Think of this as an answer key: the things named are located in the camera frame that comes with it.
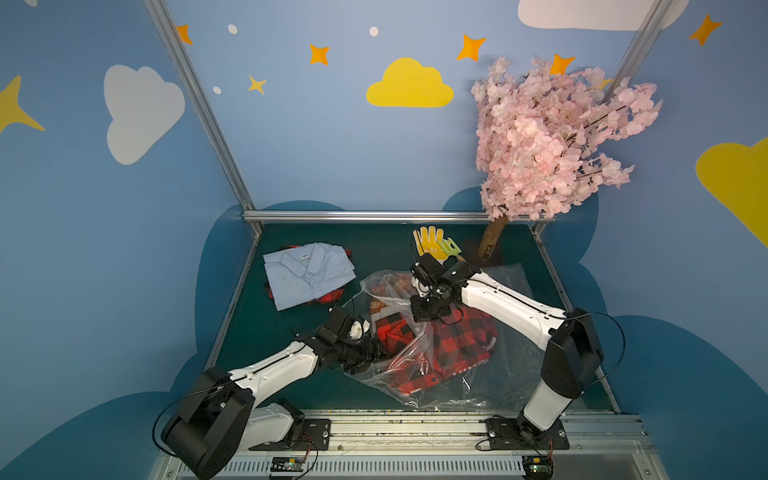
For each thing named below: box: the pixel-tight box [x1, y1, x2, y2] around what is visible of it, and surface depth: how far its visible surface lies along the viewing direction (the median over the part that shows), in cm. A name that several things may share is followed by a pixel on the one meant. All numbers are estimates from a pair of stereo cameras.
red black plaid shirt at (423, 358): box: [375, 306, 499, 395], surface depth 84 cm
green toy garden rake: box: [437, 237, 466, 262], surface depth 117 cm
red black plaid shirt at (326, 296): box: [264, 245, 353, 304], surface depth 99 cm
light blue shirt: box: [262, 242, 357, 311], surface depth 103 cm
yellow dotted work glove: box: [413, 226, 448, 265], surface depth 121 cm
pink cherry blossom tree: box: [471, 56, 663, 259], surface depth 73 cm
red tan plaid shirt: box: [369, 273, 416, 314], surface depth 97 cm
